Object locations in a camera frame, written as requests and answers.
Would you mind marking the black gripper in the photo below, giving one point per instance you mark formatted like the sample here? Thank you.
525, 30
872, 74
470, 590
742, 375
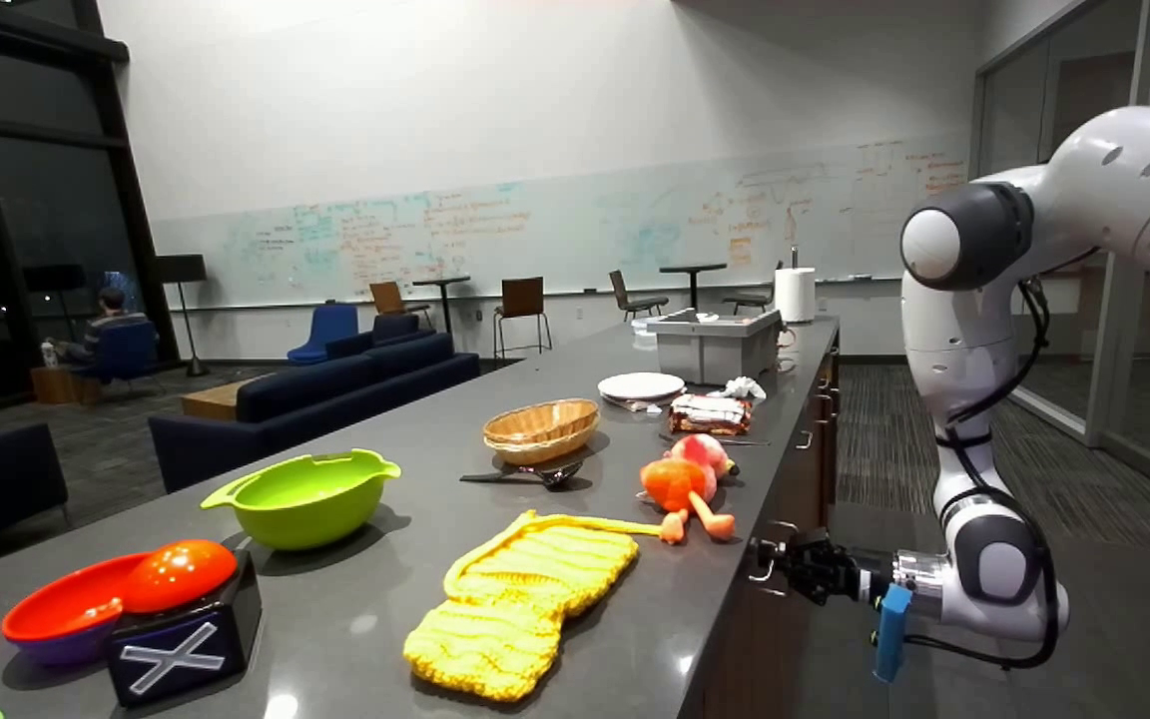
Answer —
848, 578

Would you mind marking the brown wooden drawer front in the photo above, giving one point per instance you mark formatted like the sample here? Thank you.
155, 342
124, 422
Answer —
750, 622

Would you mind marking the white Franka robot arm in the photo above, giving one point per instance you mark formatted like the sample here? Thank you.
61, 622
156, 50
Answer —
937, 333

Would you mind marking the rubber chicken toy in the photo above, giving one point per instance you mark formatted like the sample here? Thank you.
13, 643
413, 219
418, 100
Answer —
680, 480

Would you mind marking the wrapped sandwich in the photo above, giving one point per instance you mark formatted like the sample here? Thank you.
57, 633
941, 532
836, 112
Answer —
707, 416

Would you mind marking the white crumpled wrapper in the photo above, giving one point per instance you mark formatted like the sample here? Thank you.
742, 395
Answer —
743, 390

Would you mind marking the grey metal bin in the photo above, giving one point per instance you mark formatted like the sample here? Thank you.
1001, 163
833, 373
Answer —
719, 347

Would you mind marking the white plate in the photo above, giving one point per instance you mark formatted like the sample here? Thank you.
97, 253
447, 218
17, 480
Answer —
640, 383

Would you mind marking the large yellow knitted cloth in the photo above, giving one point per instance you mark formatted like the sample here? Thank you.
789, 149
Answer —
547, 562

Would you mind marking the black spoon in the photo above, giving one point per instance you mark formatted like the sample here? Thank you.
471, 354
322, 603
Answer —
555, 474

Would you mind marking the white paper towel roll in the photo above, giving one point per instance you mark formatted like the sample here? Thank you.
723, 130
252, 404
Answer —
795, 291

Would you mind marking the wicker basket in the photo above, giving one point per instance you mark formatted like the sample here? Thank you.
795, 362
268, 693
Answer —
539, 430

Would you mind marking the black rectangular table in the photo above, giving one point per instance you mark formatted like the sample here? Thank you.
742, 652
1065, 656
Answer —
692, 270

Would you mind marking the brown chair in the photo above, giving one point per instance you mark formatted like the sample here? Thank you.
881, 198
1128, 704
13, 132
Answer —
624, 291
390, 301
521, 301

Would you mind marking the small yellow knitted square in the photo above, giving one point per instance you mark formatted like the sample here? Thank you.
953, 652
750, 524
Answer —
481, 652

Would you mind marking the round black table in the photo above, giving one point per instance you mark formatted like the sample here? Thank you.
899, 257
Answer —
442, 281

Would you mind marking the lime green bowl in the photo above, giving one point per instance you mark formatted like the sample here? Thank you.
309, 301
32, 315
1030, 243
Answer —
301, 511

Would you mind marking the dark blue long sofa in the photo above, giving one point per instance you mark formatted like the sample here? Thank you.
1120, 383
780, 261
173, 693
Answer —
322, 394

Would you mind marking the blue armchair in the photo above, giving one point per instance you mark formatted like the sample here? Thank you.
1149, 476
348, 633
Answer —
326, 327

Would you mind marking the wooden coffee table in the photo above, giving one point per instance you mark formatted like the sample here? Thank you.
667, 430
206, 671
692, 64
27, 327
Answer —
221, 395

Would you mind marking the black box with white X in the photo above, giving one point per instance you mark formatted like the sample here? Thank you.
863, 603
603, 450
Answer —
183, 643

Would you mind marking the black music stand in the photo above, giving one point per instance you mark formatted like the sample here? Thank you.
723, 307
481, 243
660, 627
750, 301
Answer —
183, 270

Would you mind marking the seated person in blue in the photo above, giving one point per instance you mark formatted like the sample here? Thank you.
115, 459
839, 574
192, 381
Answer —
116, 342

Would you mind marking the red plastic bowl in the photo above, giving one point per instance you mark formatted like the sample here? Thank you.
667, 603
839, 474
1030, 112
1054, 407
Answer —
61, 603

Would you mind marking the purple plastic bowl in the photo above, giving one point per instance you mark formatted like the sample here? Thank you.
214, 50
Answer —
61, 652

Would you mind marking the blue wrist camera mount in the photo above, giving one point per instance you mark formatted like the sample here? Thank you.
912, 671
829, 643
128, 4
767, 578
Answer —
893, 633

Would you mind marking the wall whiteboard with writing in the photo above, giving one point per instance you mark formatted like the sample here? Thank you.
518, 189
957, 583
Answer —
538, 225

